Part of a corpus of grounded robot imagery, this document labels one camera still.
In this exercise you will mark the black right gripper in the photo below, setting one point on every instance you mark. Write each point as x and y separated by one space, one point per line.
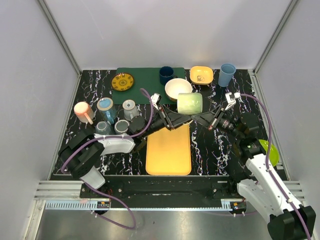
208 119

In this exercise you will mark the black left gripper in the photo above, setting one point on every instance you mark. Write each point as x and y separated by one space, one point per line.
165 119

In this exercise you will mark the pale green mug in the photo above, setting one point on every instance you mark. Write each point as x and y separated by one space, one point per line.
189 103

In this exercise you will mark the light grey-blue mug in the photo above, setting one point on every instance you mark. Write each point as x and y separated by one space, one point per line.
130 109

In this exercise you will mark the dark grey mug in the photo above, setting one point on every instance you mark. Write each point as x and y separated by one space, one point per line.
121 126

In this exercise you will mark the blue butterfly mug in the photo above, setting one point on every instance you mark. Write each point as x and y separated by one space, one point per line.
107 109

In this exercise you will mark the slate blue hexagonal mug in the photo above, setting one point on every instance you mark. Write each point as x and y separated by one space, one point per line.
104 128

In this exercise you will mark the pink mug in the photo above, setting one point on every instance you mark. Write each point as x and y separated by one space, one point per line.
84 112

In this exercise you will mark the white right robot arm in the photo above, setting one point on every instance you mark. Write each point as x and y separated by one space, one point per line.
284 214

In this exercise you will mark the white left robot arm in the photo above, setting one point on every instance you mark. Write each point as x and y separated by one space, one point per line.
80 155

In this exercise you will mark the navy blue mug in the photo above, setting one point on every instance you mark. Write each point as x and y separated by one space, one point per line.
166 73

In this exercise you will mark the white bowl patterned rim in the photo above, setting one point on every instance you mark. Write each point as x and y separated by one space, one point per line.
177 86

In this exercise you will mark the orange plastic tray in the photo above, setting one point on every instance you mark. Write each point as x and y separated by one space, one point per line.
168 152

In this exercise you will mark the yellow square dish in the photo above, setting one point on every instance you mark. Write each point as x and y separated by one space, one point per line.
201 75

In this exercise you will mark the dark green mat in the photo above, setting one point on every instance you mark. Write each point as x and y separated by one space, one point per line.
147 78

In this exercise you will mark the light blue plastic cup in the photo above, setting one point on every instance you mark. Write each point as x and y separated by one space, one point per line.
226 73

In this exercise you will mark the yellow patterned saucer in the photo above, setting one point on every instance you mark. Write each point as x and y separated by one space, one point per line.
122 82

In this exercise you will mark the lime green plate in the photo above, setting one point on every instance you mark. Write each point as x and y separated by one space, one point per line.
274 156

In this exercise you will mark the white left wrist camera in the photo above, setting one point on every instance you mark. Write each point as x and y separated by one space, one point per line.
155 100

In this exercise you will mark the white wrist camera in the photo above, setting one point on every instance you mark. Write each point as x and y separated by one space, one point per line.
231 99
155 100

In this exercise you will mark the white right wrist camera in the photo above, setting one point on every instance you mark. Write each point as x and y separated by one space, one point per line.
231 99

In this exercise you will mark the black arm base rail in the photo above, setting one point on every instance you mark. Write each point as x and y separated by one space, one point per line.
170 192

